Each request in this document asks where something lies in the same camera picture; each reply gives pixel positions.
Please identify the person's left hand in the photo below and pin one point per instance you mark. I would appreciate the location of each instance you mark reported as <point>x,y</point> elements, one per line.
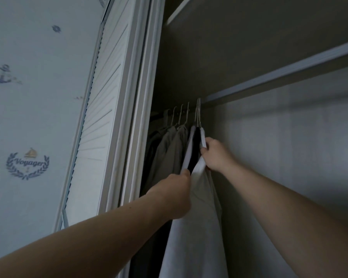
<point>174,194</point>

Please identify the person's right forearm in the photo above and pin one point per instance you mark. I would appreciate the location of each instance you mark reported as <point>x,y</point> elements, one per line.
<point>290,217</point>

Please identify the black garment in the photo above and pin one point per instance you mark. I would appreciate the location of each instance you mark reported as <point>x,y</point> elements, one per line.
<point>188,150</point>

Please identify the white t-shirt with script print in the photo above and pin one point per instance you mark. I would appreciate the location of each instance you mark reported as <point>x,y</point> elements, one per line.
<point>197,240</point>

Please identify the person's left forearm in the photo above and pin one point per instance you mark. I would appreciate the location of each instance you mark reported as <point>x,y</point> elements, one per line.
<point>75,246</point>

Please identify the beige jacket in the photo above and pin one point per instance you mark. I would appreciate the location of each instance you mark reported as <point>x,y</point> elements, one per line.
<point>159,159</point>

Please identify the person's right hand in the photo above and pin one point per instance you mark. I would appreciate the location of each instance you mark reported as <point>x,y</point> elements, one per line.
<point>217,154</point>

